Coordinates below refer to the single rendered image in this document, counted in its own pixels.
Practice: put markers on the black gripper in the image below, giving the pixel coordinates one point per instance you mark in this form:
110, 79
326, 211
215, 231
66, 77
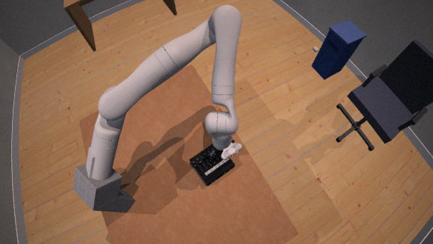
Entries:
214, 152

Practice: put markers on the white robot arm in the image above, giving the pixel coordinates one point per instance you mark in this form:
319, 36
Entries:
221, 28

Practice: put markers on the black lighting desk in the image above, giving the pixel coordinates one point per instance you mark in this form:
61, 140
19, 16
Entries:
210, 170

